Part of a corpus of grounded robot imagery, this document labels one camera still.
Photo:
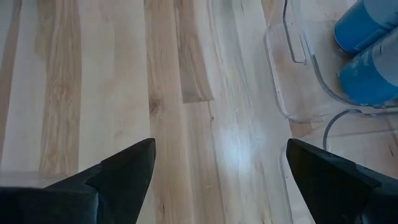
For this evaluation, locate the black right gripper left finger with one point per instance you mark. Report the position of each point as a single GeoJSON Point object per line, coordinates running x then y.
{"type": "Point", "coordinates": [93, 193]}

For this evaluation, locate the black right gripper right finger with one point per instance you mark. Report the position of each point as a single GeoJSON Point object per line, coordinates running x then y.
{"type": "Point", "coordinates": [348, 193]}

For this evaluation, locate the clear plastic bin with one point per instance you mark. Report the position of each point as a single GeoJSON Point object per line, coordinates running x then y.
{"type": "Point", "coordinates": [329, 124]}
{"type": "Point", "coordinates": [298, 93]}

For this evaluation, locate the silver and blue soda can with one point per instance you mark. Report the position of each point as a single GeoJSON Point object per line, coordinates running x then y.
{"type": "Point", "coordinates": [367, 81]}
{"type": "Point", "coordinates": [357, 28]}

